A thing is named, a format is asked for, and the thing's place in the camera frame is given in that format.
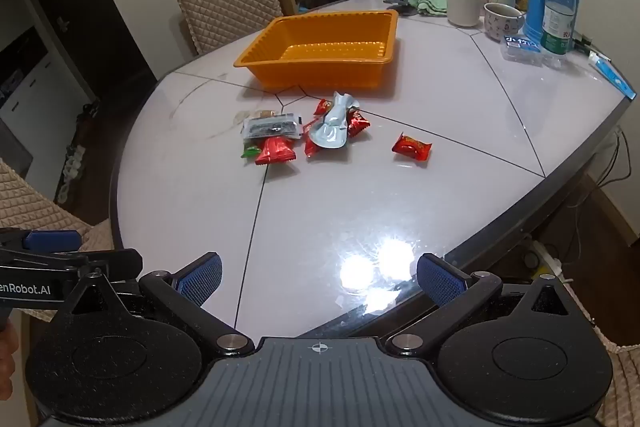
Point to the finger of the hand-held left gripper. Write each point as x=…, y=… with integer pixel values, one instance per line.
x=52, y=240
x=115, y=263

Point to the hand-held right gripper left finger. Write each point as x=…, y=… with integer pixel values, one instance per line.
x=200, y=279

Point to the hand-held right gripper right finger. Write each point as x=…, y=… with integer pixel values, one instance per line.
x=437, y=279

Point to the red foil candy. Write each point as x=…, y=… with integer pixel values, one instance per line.
x=359, y=123
x=320, y=107
x=411, y=147

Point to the green candy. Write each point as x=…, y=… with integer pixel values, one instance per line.
x=250, y=152

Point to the red packet white print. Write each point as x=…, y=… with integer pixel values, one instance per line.
x=275, y=151

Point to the black sesame bar packet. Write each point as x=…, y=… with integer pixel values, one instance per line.
x=272, y=127

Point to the yellow candy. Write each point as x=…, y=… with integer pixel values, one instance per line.
x=260, y=114

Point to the red snack packet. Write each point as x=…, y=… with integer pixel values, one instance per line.
x=310, y=139

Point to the silver foil packet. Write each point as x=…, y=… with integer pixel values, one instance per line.
x=330, y=127

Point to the orange plastic tray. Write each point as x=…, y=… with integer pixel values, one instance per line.
x=320, y=49

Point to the person's left hand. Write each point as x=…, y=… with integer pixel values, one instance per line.
x=6, y=362

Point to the quilted beige chair cushion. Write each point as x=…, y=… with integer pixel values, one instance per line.
x=35, y=207
x=622, y=382

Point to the white cabinet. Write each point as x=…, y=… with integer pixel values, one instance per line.
x=35, y=92

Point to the blue plastic packet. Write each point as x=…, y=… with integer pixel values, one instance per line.
x=522, y=49

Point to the patterned mug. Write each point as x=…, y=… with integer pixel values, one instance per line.
x=502, y=24

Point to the blue tube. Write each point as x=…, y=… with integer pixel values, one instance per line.
x=612, y=74

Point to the white cup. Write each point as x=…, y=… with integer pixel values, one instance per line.
x=463, y=7

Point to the green cloth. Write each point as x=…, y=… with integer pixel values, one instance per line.
x=431, y=4

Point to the clear water bottle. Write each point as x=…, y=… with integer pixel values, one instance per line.
x=559, y=14

